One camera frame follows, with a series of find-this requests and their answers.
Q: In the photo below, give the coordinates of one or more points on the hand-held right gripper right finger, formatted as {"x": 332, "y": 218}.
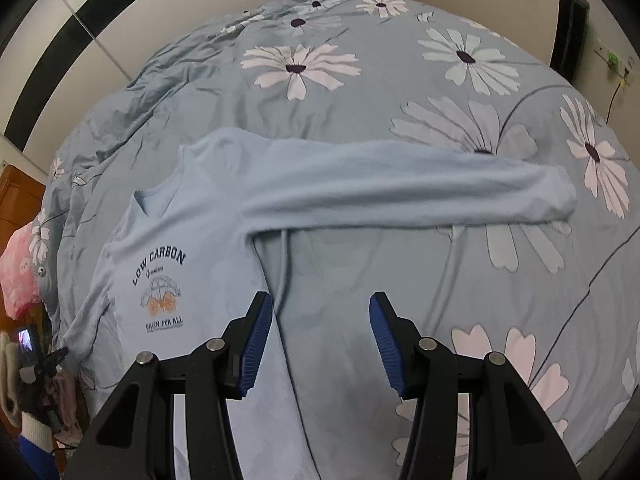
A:
{"x": 386, "y": 347}

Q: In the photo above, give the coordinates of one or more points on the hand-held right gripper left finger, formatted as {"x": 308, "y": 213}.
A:
{"x": 254, "y": 347}

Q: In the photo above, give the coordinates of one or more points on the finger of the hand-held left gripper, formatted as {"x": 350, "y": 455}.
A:
{"x": 55, "y": 358}

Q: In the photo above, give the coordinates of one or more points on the light blue long-sleeve shirt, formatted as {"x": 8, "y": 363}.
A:
{"x": 210, "y": 230}

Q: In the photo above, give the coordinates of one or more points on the person's left forearm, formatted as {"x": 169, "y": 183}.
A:
{"x": 32, "y": 440}

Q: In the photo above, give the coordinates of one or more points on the person's left hand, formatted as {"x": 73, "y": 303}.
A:
{"x": 9, "y": 370}

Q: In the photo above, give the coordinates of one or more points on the pink pillow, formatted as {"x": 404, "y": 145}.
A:
{"x": 20, "y": 270}

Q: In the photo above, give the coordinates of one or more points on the wooden headboard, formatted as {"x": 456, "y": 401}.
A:
{"x": 15, "y": 195}

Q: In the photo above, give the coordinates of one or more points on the blue floral blanket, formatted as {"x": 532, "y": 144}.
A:
{"x": 450, "y": 110}

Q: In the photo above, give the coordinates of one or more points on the white wardrobe with black stripe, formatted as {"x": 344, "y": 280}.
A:
{"x": 75, "y": 15}

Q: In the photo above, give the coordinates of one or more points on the black upright panel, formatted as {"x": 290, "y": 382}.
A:
{"x": 570, "y": 35}

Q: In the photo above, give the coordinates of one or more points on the green wall socket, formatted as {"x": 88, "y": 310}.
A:
{"x": 611, "y": 58}

